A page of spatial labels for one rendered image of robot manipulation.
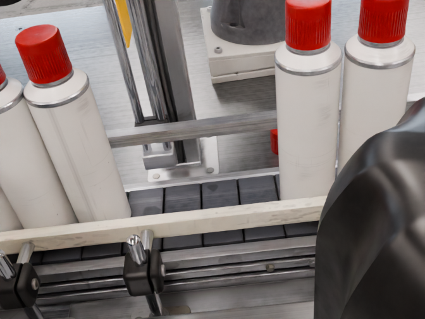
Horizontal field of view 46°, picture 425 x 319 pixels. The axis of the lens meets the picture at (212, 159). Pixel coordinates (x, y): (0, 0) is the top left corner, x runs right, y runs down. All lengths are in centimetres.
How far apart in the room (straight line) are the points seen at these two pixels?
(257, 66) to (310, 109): 37
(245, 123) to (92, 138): 14
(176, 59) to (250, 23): 25
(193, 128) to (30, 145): 14
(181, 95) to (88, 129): 17
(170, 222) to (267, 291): 12
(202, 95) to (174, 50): 23
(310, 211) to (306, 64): 14
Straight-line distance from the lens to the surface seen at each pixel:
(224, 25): 78
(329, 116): 42
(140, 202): 52
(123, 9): 39
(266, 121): 47
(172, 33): 52
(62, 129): 41
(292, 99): 40
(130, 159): 66
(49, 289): 52
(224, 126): 47
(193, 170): 62
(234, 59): 75
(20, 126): 43
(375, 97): 41
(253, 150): 64
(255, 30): 76
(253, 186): 52
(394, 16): 39
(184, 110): 57
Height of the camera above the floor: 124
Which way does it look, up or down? 41 degrees down
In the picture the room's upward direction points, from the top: 9 degrees counter-clockwise
